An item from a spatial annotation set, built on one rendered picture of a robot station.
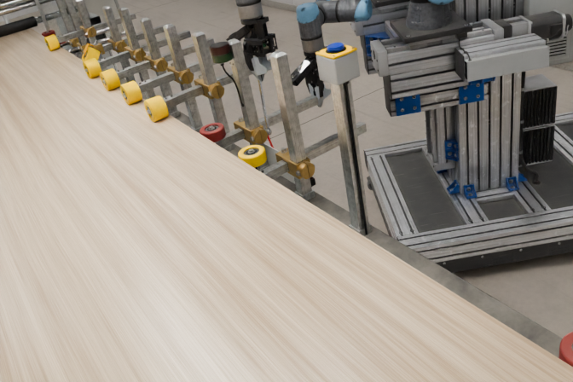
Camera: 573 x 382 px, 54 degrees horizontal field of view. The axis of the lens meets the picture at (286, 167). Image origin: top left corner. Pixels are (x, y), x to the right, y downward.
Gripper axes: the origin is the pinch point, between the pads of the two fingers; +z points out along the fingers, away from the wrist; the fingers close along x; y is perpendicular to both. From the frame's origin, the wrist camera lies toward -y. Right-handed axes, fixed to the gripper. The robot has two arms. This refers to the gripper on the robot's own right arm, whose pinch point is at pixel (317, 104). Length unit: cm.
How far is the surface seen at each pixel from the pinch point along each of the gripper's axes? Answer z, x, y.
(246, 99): -15.4, -5.6, -30.0
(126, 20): -28, 94, -29
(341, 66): -37, -58, -31
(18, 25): -12, 255, -52
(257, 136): -3.4, -8.4, -30.8
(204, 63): -22.8, 19.4, -30.4
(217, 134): -7.6, -3.8, -42.2
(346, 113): -24, -57, -30
